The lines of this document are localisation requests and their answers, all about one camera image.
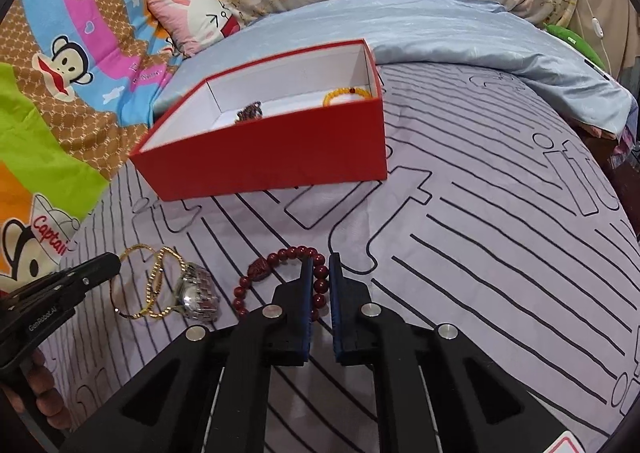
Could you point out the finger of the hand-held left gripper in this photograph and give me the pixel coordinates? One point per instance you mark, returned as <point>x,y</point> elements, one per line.
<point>60,288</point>

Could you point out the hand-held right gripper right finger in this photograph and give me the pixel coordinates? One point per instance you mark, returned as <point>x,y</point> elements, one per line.
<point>336,318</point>

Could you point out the thin gold bangle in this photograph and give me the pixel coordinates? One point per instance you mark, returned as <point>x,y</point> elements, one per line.
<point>131,249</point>

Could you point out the light blue quilt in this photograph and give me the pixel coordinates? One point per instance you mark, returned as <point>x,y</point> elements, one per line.
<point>450,33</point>

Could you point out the silver metal watch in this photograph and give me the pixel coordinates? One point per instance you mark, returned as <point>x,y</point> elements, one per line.
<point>195,295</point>

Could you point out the green plush toy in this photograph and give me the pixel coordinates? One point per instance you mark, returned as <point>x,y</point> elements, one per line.
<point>575,40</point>

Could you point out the beige curtain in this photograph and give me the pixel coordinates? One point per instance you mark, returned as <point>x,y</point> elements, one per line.
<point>617,33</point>

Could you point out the pink cartoon pillow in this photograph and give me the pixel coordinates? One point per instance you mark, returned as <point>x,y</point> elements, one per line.
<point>195,18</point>

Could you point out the small black flat object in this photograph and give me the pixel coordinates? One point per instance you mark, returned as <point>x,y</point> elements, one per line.
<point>597,69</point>

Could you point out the cartoon monkey blanket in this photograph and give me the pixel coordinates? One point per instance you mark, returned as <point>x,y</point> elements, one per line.
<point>65,83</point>

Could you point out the red cardboard box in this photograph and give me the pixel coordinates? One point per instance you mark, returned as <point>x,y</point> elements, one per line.
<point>280,153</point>

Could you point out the person's left hand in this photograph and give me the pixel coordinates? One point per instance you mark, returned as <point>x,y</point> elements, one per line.
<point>37,383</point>

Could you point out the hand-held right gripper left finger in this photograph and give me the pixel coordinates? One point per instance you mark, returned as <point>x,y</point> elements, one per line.
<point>306,318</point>

